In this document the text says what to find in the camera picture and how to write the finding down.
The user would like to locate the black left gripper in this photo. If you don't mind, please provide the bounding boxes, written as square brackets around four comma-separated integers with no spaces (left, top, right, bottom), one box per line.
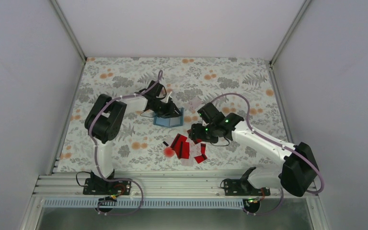
[152,99,182,118]

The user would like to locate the blue leather card holder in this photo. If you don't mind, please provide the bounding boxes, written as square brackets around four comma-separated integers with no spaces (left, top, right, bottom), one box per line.
[153,108,184,128]

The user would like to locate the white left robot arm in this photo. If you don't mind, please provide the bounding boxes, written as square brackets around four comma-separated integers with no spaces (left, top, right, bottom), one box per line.
[84,81,182,194]

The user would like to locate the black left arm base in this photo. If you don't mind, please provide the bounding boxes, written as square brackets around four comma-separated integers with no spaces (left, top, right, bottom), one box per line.
[82,172,132,196]

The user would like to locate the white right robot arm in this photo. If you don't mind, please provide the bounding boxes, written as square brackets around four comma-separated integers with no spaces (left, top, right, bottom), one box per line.
[188,103,319,197]

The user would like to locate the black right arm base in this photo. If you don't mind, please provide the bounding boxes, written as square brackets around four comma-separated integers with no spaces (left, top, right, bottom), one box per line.
[220,167,271,196]

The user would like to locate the small red card right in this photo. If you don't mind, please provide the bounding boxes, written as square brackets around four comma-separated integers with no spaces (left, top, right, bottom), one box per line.
[201,143,206,154]

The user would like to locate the white floral card on table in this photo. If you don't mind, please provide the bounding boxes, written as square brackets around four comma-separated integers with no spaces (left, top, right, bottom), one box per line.
[184,97,203,113]

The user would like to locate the white floral card in pile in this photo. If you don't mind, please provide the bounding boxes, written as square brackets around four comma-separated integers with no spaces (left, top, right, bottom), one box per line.
[180,142,202,167]

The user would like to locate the red card with black stripe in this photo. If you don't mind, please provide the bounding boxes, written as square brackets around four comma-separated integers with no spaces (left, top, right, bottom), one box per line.
[170,134,187,150]

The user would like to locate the white card with red circle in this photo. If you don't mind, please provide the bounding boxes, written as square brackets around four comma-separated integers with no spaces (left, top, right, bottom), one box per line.
[163,141,175,158]

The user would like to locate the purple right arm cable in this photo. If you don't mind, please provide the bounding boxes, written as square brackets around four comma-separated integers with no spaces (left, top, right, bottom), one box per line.
[209,92,325,217]

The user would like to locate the white cable duct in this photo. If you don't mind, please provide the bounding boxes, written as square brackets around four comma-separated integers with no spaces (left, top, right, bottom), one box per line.
[42,197,243,209]

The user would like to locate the aluminium corner post right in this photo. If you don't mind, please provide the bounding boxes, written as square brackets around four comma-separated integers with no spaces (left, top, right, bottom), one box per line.
[269,0,312,69]

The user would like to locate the aluminium corner post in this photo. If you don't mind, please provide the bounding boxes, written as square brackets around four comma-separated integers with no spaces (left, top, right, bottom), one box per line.
[269,0,312,69]
[49,0,87,63]

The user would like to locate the aluminium corner post left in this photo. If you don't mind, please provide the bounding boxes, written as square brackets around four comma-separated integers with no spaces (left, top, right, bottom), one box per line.
[49,0,87,63]

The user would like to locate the aluminium rail frame front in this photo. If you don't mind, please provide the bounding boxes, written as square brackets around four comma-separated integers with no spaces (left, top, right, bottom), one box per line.
[33,172,318,199]

